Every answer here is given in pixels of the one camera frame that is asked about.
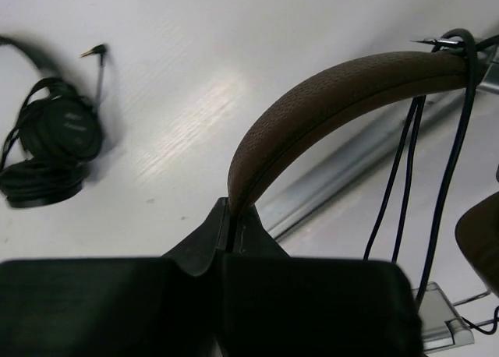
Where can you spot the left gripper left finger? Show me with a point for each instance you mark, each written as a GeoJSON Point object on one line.
{"type": "Point", "coordinates": [119, 306]}

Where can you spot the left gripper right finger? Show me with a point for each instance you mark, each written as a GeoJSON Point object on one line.
{"type": "Point", "coordinates": [273, 304]}

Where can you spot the brown silver headphones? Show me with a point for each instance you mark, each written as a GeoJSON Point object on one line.
{"type": "Point", "coordinates": [334, 97]}

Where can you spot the black headphones near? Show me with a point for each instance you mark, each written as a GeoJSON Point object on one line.
{"type": "Point", "coordinates": [57, 133]}

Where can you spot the aluminium rail front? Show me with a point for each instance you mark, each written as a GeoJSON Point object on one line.
{"type": "Point", "coordinates": [358, 160]}

